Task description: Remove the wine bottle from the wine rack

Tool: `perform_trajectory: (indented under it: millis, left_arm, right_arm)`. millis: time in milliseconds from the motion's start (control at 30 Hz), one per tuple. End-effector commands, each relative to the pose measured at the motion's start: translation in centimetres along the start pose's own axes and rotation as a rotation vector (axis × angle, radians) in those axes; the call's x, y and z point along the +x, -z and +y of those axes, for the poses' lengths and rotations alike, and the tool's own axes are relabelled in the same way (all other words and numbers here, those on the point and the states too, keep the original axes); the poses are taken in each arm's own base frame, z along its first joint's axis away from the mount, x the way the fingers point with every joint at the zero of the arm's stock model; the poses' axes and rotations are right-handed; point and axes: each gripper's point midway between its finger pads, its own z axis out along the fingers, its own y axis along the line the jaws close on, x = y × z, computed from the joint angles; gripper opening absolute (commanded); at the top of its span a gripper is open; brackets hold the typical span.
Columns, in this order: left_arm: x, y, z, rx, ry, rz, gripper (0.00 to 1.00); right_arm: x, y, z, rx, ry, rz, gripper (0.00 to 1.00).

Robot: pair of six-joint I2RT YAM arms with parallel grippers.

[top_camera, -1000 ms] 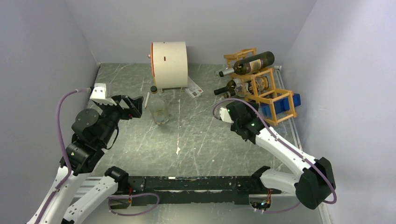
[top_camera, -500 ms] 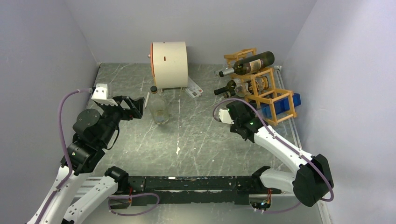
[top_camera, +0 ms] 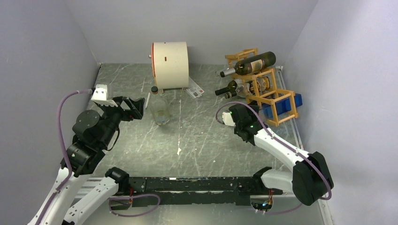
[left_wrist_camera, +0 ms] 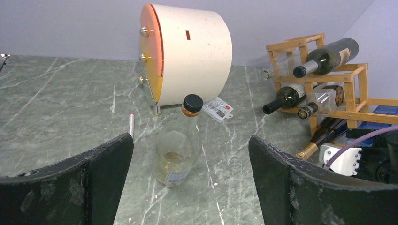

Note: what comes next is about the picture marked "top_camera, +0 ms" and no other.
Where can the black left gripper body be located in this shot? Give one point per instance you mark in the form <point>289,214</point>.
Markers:
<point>117,114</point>

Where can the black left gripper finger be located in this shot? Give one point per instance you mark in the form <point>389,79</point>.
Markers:
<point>136,112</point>
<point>138,103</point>

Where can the large clear glass bottle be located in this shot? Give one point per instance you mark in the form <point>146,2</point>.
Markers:
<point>158,107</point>

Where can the blue rectangular box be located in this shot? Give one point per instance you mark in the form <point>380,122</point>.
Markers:
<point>282,106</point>

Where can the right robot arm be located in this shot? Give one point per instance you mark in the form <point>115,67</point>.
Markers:
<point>308,178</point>

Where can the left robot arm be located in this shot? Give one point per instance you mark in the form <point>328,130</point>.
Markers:
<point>93,134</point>

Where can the dark green lower wine bottle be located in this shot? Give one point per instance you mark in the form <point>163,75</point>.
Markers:
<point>236,84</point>

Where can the wooden wine rack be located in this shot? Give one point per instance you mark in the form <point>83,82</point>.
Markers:
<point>263,88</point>

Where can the dark green labelled wine bottle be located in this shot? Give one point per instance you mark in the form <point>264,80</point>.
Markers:
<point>255,63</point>

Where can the cream cylindrical drum box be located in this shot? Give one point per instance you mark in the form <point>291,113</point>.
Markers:
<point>170,65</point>

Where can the white packaged card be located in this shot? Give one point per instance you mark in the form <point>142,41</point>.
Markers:
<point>193,90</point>

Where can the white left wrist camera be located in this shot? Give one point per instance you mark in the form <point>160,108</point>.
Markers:
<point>103,95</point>

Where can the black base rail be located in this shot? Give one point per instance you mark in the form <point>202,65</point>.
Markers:
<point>194,190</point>

